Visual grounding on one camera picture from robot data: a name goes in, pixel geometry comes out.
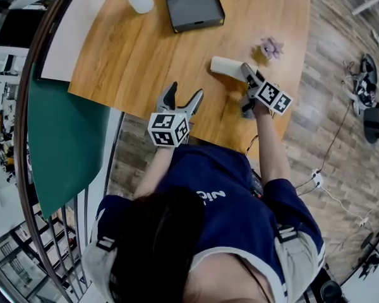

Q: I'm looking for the pile of gear and cables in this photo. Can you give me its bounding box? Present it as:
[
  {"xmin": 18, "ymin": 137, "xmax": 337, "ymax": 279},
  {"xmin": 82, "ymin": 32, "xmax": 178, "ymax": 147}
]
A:
[{"xmin": 341, "ymin": 53, "xmax": 379, "ymax": 117}]

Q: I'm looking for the green board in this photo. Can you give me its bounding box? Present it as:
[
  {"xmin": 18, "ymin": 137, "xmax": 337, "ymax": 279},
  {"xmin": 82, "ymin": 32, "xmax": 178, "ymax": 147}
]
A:
[{"xmin": 26, "ymin": 62, "xmax": 112, "ymax": 221}]

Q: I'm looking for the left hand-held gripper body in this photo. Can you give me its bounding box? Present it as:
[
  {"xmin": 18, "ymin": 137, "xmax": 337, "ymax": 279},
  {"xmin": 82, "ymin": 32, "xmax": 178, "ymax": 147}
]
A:
[{"xmin": 147, "ymin": 95, "xmax": 194, "ymax": 148}]

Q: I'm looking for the white furniture leg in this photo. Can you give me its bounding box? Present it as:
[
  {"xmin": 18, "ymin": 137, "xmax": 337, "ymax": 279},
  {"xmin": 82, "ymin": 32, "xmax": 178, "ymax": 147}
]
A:
[{"xmin": 351, "ymin": 0, "xmax": 379, "ymax": 16}]

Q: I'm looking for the white floor cable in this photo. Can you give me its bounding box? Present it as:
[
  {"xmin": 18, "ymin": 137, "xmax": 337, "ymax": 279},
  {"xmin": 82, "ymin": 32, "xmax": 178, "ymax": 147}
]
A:
[{"xmin": 317, "ymin": 184, "xmax": 379, "ymax": 229}]

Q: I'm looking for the black box tray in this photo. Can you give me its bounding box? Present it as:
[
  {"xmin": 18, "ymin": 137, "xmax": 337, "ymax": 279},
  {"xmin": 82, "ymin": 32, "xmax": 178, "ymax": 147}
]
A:
[{"xmin": 162, "ymin": 0, "xmax": 226, "ymax": 34}]

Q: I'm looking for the person's left forearm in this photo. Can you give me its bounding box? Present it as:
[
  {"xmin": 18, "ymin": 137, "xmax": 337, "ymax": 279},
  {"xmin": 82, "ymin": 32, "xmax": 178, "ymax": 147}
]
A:
[{"xmin": 135, "ymin": 143, "xmax": 178, "ymax": 199}]

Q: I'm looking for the black waist device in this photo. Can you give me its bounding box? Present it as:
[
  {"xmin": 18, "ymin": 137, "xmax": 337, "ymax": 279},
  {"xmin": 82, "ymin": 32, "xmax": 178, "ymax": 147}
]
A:
[{"xmin": 250, "ymin": 168, "xmax": 265, "ymax": 199}]

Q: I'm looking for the person's right forearm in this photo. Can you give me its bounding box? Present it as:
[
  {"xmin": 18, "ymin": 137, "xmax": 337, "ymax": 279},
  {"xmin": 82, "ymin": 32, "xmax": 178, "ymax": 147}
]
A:
[{"xmin": 255, "ymin": 107, "xmax": 292, "ymax": 184}]

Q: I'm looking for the purple lotus flower ornament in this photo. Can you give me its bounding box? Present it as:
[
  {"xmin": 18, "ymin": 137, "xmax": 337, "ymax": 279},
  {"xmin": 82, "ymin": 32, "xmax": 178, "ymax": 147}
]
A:
[{"xmin": 251, "ymin": 37, "xmax": 285, "ymax": 64}]

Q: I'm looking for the white board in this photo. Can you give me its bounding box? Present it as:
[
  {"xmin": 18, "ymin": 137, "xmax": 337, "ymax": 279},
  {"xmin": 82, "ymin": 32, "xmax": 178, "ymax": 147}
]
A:
[{"xmin": 40, "ymin": 0, "xmax": 112, "ymax": 83}]

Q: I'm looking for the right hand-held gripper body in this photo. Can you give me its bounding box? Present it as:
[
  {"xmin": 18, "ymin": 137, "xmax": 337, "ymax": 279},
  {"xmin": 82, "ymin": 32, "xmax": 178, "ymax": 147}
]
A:
[{"xmin": 239, "ymin": 80, "xmax": 294, "ymax": 120}]

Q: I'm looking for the white power strip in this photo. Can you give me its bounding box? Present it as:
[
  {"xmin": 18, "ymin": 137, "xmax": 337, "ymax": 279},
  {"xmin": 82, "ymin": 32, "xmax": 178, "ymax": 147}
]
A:
[{"xmin": 308, "ymin": 167, "xmax": 324, "ymax": 188}]

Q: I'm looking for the person's navy shirt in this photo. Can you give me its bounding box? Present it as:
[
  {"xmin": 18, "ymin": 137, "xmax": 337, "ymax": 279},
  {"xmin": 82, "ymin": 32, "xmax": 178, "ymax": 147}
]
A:
[{"xmin": 94, "ymin": 143, "xmax": 327, "ymax": 303}]

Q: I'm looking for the brown railing handrail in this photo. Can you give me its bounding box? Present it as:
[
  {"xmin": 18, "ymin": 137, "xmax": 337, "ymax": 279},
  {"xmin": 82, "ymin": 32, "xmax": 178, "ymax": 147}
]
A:
[{"xmin": 13, "ymin": 0, "xmax": 92, "ymax": 303}]

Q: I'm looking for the black floor cable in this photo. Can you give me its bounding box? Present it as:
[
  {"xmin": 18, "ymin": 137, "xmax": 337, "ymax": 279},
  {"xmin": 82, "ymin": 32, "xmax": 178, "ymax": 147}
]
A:
[{"xmin": 295, "ymin": 101, "xmax": 353, "ymax": 191}]

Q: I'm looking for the wooden table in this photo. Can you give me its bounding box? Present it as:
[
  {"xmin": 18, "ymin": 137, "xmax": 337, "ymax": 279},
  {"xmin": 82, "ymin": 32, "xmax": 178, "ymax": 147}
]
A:
[{"xmin": 68, "ymin": 0, "xmax": 311, "ymax": 167}]

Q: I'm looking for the black chair base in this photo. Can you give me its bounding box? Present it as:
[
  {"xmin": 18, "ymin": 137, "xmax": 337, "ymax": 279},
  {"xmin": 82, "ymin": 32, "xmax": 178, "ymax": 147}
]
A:
[{"xmin": 362, "ymin": 100, "xmax": 379, "ymax": 162}]

